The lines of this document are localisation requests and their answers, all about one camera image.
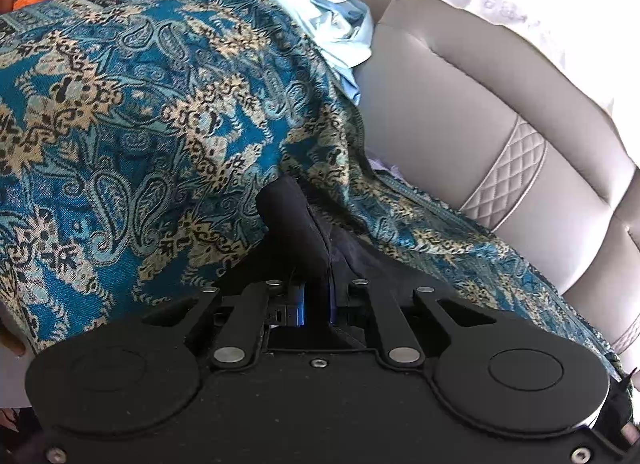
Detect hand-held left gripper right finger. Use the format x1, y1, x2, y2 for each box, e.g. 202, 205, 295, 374
327, 275, 507, 368

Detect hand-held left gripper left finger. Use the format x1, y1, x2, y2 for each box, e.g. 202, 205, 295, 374
142, 280, 306, 370

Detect black pants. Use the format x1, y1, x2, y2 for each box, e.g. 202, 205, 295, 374
220, 178, 426, 351

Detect grey padded leather backrest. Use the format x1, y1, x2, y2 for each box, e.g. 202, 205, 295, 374
350, 0, 640, 362

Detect teal paisley patterned blanket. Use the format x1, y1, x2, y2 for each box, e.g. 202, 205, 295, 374
0, 0, 632, 382

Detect light blue crumpled cloth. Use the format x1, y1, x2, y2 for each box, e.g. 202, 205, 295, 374
224, 0, 376, 105

